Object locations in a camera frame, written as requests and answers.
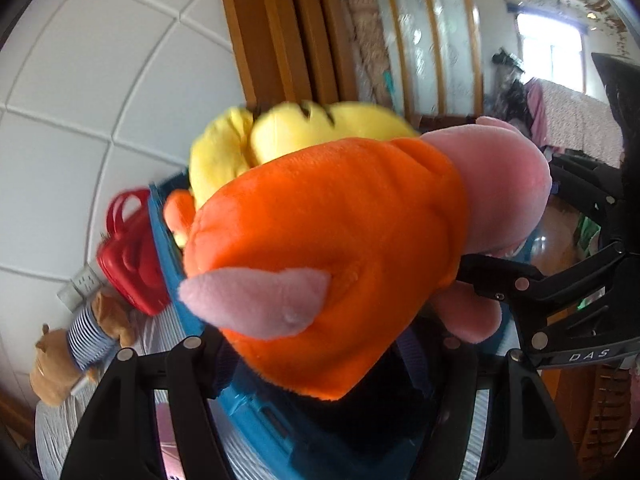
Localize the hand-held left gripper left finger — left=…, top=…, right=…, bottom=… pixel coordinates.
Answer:
left=60, top=335, right=241, bottom=480

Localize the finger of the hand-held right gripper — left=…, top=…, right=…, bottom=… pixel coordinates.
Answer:
left=457, top=242, right=640, bottom=372
left=547, top=152, right=626, bottom=213

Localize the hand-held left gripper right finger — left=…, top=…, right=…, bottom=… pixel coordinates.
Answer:
left=435, top=335, right=568, bottom=480

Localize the blue plastic crate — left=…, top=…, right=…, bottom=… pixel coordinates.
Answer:
left=148, top=172, right=516, bottom=480

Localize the pink pig plush orange dress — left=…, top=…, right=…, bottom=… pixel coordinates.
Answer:
left=179, top=116, right=553, bottom=402

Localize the yellow mouse plush toy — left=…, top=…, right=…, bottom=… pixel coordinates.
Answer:
left=189, top=101, right=421, bottom=211

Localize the green cloth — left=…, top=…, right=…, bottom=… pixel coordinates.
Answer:
left=577, top=215, right=601, bottom=256

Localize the pink patterned blanket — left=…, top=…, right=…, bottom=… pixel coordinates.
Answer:
left=525, top=80, right=626, bottom=166

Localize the bright window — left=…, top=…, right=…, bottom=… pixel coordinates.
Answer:
left=515, top=7, right=586, bottom=93

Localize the red mini suitcase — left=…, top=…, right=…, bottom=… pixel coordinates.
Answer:
left=96, top=188, right=173, bottom=317

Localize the brown capybara plush striped shirt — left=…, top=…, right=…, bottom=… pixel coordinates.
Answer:
left=29, top=290, right=137, bottom=406

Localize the wooden glass partition screen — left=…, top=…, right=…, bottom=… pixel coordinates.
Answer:
left=345, top=0, right=486, bottom=116

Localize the rolled patterned carpet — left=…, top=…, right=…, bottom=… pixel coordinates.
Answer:
left=342, top=0, right=396, bottom=111

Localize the grey wall socket panel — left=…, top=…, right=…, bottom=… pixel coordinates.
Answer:
left=56, top=268, right=101, bottom=308

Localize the wooden headboard frame post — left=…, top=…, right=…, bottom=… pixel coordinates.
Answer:
left=215, top=0, right=358, bottom=111

